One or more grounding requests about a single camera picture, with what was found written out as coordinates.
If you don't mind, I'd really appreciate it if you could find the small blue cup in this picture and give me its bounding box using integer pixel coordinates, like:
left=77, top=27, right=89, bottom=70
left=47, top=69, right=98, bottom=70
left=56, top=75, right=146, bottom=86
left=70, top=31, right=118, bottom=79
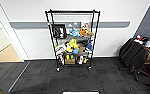
left=72, top=48, right=79, bottom=55

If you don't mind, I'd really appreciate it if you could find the yellow plush toy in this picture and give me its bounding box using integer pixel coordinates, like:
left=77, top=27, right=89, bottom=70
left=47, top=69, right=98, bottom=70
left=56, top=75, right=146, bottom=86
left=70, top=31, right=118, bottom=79
left=66, top=38, right=79, bottom=53

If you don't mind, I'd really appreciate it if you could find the small green box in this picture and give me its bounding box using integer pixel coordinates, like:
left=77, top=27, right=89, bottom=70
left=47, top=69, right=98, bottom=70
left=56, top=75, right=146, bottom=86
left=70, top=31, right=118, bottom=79
left=69, top=54, right=75, bottom=60

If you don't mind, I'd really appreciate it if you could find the small yellow box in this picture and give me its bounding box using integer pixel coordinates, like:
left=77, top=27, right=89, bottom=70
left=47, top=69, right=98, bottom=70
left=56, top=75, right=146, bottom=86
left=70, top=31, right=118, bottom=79
left=66, top=54, right=71, bottom=60

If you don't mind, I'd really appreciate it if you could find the blue plush toy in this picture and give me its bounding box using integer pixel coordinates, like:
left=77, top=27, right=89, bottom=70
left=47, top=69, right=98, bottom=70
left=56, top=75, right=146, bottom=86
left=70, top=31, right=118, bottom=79
left=70, top=29, right=81, bottom=37

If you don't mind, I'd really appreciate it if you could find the blue and white cap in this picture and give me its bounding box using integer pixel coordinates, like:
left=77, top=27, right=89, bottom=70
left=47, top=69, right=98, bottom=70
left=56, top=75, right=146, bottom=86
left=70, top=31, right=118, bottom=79
left=85, top=40, right=94, bottom=52

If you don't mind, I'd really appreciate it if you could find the black white orange package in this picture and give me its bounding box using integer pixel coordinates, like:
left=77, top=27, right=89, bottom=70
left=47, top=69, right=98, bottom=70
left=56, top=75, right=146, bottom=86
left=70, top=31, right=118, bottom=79
left=76, top=55, right=89, bottom=65

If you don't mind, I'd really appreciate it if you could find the cardboard box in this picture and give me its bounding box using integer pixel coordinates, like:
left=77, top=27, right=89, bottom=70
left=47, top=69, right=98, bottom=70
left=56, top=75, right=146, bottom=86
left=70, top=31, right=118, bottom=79
left=64, top=58, right=76, bottom=66

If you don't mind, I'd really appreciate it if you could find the white printed box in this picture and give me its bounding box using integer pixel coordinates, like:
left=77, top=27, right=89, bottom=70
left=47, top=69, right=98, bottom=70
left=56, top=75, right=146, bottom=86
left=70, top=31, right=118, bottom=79
left=54, top=43, right=67, bottom=56

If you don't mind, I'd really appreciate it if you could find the orange plush toy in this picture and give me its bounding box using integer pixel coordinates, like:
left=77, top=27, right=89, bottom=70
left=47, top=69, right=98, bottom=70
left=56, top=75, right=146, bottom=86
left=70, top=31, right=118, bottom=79
left=78, top=27, right=89, bottom=37

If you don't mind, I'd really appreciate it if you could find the black and white package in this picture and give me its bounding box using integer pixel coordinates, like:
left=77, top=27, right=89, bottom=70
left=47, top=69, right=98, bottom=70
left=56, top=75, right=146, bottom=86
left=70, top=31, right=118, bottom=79
left=57, top=53, right=65, bottom=66

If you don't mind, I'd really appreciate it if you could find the brown plush toy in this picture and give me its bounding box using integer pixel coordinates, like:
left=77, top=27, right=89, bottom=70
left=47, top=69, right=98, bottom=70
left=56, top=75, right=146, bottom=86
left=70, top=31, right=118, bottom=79
left=87, top=30, right=95, bottom=36

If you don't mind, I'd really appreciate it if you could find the black bag with white print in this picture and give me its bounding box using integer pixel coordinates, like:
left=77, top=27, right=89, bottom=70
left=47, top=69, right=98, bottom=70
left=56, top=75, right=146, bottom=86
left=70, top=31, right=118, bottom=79
left=51, top=23, right=67, bottom=39

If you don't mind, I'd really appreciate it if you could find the doll picture box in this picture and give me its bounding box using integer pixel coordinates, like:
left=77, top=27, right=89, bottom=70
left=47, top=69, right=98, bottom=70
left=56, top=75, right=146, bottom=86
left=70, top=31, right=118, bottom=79
left=80, top=21, right=91, bottom=30

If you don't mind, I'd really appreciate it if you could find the black chair with garment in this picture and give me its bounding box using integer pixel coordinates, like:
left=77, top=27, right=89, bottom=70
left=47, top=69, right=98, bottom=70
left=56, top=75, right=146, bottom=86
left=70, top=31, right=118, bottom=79
left=119, top=38, right=150, bottom=83

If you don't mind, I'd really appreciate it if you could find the black wire shelf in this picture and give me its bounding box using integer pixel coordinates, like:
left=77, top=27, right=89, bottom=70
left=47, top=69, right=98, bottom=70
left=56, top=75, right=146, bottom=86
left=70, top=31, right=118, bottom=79
left=45, top=9, right=101, bottom=72

